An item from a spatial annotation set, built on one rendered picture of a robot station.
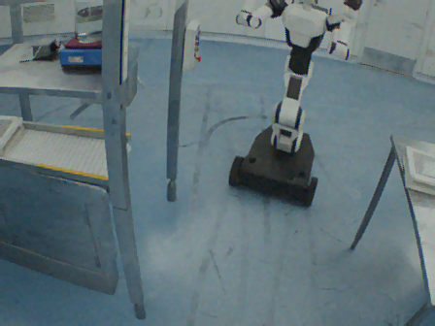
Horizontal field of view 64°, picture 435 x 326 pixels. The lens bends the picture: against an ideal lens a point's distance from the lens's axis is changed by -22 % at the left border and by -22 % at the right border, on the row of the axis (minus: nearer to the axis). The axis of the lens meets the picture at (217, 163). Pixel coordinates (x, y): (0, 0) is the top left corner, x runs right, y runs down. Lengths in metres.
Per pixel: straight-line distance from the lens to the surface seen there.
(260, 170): 2.82
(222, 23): 5.04
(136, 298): 2.03
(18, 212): 2.08
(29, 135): 1.91
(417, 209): 1.83
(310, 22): 2.48
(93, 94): 1.25
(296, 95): 2.66
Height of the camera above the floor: 1.99
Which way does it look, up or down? 40 degrees down
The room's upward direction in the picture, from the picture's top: 6 degrees clockwise
